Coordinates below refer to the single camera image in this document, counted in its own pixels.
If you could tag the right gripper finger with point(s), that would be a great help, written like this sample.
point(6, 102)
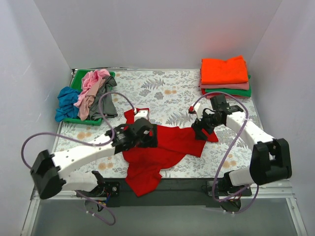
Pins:
point(210, 137)
point(199, 134)

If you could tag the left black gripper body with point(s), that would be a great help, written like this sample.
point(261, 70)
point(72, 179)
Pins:
point(152, 137)

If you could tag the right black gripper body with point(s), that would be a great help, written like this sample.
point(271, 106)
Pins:
point(200, 128)

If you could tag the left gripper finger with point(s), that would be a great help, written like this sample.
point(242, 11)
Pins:
point(153, 131)
point(151, 142)

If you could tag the red t shirt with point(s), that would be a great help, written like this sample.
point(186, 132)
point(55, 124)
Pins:
point(145, 164)
point(204, 93)

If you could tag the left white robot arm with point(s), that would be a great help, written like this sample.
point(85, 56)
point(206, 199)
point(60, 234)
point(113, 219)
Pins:
point(53, 173)

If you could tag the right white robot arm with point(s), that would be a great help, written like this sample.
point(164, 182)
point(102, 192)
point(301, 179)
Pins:
point(270, 160)

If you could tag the folded red t shirt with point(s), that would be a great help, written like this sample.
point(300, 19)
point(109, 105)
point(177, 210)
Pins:
point(204, 93)

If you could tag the folded green t shirt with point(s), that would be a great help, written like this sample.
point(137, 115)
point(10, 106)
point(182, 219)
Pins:
point(236, 92)

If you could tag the grey t shirt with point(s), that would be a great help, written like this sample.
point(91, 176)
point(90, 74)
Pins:
point(108, 108)

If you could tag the folded orange t shirt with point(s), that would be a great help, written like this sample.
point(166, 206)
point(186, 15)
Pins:
point(218, 71)

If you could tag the blue t shirt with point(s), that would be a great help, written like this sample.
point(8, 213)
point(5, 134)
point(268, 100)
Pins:
point(67, 97)

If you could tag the green plastic tray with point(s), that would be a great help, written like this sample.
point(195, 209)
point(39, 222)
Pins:
point(76, 84)

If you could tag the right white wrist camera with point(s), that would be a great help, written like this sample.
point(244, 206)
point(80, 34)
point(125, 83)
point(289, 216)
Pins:
point(196, 109)

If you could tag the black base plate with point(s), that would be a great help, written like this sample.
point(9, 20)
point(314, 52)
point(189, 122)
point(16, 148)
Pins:
point(169, 192)

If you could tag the aluminium frame rail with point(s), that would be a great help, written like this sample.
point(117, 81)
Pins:
point(274, 213)

